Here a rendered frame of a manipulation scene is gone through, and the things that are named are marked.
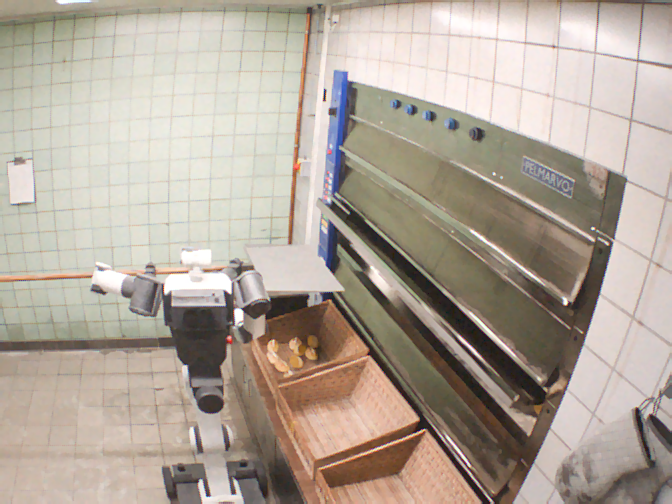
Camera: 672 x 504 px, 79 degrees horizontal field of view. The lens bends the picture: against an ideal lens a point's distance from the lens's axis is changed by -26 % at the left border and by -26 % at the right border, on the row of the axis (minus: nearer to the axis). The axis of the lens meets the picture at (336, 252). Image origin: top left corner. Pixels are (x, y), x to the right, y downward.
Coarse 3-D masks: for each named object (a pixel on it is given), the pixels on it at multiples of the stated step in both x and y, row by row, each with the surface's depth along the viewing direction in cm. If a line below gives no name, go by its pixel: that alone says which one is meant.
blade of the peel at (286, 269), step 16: (256, 256) 270; (272, 256) 272; (288, 256) 274; (304, 256) 275; (272, 272) 254; (288, 272) 256; (304, 272) 258; (320, 272) 259; (272, 288) 239; (288, 288) 240; (304, 288) 242; (320, 288) 243; (336, 288) 244
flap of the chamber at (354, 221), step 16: (320, 208) 280; (336, 208) 284; (336, 224) 259; (352, 224) 263; (352, 240) 242; (368, 240) 244; (384, 240) 252; (368, 256) 226; (384, 256) 228; (400, 256) 236; (384, 272) 212; (400, 272) 214; (416, 272) 221; (400, 288) 199; (416, 288) 202; (432, 288) 207; (416, 304) 188; (432, 304) 190; (448, 304) 195; (432, 320) 177; (448, 320) 180; (464, 320) 184; (448, 336) 167; (464, 336) 170; (480, 336) 173; (464, 352) 158; (480, 352) 161; (496, 352) 164; (480, 368) 149; (496, 368) 152; (512, 368) 155; (496, 384) 141; (512, 384) 144; (528, 384) 146; (528, 400) 136
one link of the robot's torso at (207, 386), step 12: (192, 372) 192; (204, 372) 194; (216, 372) 195; (192, 384) 190; (204, 384) 192; (216, 384) 193; (204, 396) 187; (216, 396) 189; (204, 408) 189; (216, 408) 191
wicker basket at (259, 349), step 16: (320, 304) 307; (272, 320) 301; (288, 320) 305; (304, 320) 308; (320, 320) 312; (336, 320) 297; (272, 336) 305; (288, 336) 308; (304, 336) 313; (320, 336) 311; (352, 336) 279; (256, 352) 291; (288, 352) 301; (320, 352) 305; (336, 352) 291; (352, 352) 275; (272, 368) 260; (304, 368) 287; (320, 368) 257; (272, 384) 262; (304, 384) 258; (320, 384) 261
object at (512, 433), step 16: (352, 256) 285; (368, 272) 268; (384, 288) 253; (400, 304) 239; (400, 320) 233; (416, 320) 226; (416, 336) 219; (432, 336) 214; (432, 352) 206; (448, 352) 203; (448, 368) 194; (464, 368) 192; (464, 384) 183; (480, 384) 182; (480, 400) 173; (496, 416) 164; (512, 432) 155; (512, 448) 152
